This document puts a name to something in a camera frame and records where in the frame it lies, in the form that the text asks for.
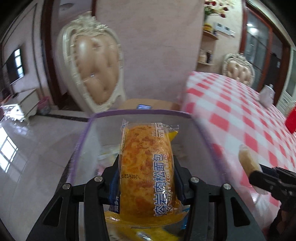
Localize cream tufted dining chair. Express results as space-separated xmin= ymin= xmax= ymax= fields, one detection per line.
xmin=222 ymin=53 xmax=255 ymax=86
xmin=57 ymin=11 xmax=182 ymax=114

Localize red artificial flowers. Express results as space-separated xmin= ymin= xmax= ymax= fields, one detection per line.
xmin=203 ymin=0 xmax=229 ymax=16

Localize pale pastry clear packet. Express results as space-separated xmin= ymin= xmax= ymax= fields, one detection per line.
xmin=238 ymin=144 xmax=263 ymax=176

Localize clear purple-rimmed storage box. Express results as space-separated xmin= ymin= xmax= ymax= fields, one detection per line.
xmin=67 ymin=109 xmax=228 ymax=241

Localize pink bin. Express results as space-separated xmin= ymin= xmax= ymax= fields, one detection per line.
xmin=37 ymin=97 xmax=50 ymax=115

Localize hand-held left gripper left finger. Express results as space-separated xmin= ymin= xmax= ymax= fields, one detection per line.
xmin=25 ymin=154 xmax=121 ymax=241

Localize dark glass door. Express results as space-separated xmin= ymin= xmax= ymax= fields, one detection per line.
xmin=239 ymin=1 xmax=290 ymax=91

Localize red thermos jug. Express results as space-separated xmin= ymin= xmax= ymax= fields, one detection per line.
xmin=285 ymin=107 xmax=296 ymax=133

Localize orange bread yellow packet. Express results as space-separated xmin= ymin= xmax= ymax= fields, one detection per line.
xmin=105 ymin=119 xmax=186 ymax=229

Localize white wall shelf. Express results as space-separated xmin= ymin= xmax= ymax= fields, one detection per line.
xmin=214 ymin=22 xmax=236 ymax=37

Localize wall television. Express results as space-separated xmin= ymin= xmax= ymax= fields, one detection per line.
xmin=5 ymin=47 xmax=25 ymax=82

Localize white television stand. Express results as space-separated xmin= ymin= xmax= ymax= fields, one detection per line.
xmin=0 ymin=88 xmax=40 ymax=123

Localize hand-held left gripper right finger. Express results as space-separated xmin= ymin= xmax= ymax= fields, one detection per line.
xmin=172 ymin=155 xmax=266 ymax=241

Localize wooden corner shelf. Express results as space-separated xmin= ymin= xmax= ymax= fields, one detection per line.
xmin=196 ymin=30 xmax=219 ymax=67

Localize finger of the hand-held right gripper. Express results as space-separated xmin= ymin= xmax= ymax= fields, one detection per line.
xmin=259 ymin=164 xmax=281 ymax=176
xmin=248 ymin=170 xmax=278 ymax=193

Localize white floral teapot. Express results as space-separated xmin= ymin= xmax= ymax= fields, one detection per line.
xmin=258 ymin=84 xmax=275 ymax=107

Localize white glass-door cabinet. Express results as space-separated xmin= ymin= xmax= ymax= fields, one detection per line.
xmin=276 ymin=46 xmax=296 ymax=116

